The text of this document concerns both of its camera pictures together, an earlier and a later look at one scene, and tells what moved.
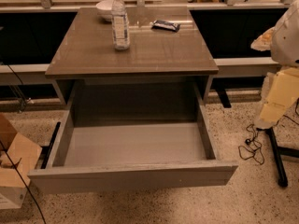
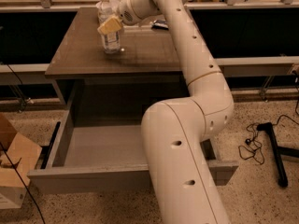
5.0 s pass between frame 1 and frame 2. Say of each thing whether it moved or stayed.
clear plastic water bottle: moved
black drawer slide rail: stayed
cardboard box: stayed
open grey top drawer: stayed
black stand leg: stayed
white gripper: moved
